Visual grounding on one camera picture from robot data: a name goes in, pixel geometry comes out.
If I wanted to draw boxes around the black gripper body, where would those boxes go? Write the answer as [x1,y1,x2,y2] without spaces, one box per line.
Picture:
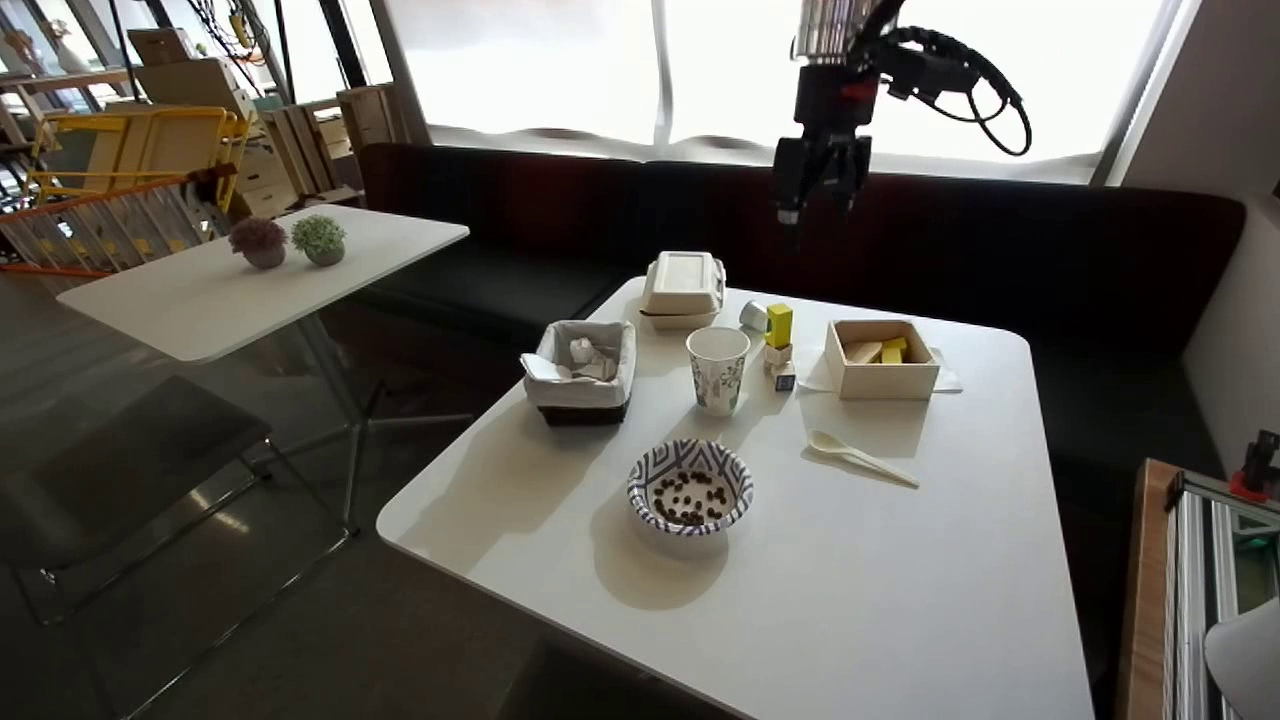
[770,60,885,215]

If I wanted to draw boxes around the black white patterned bowl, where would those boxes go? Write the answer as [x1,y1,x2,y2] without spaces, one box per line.
[623,436,755,544]

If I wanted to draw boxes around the tall yellow block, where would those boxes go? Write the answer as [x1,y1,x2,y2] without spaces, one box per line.
[765,301,801,350]

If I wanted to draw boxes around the white clamshell takeout box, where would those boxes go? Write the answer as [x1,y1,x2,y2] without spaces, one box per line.
[638,247,731,333]

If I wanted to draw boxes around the small plain wooden block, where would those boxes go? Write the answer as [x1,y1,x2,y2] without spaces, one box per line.
[761,340,801,396]

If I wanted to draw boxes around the patterned paper cup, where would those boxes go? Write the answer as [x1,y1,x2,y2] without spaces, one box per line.
[681,324,761,421]

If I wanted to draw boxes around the light wooden box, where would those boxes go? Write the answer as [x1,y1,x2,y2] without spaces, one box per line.
[823,317,943,404]

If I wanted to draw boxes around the dark upholstered bench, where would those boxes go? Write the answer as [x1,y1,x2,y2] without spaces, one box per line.
[354,138,1254,720]

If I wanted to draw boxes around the white square dish black base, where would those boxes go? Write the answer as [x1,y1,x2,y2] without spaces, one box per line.
[517,317,639,428]

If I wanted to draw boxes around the large bright window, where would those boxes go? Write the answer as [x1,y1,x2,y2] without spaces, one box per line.
[369,0,1203,193]

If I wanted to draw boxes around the green ball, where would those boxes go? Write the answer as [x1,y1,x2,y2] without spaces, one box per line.
[287,213,354,272]

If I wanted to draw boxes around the stacked wooden crates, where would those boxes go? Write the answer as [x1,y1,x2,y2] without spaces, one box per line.
[254,81,413,215]

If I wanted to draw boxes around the red black clamp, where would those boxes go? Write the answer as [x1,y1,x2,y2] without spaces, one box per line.
[1224,424,1280,509]

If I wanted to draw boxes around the white side table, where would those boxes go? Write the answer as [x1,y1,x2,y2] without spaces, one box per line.
[54,194,478,534]

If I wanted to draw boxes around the purple ball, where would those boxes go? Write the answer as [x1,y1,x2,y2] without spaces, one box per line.
[226,215,292,275]

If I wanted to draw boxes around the black metal chair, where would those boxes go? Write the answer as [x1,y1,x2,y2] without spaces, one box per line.
[0,375,359,631]

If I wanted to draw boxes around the aluminium profile frame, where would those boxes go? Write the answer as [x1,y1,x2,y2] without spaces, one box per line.
[1165,466,1280,720]

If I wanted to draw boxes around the yellow metal frame cart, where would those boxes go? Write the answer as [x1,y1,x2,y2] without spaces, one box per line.
[19,98,258,219]

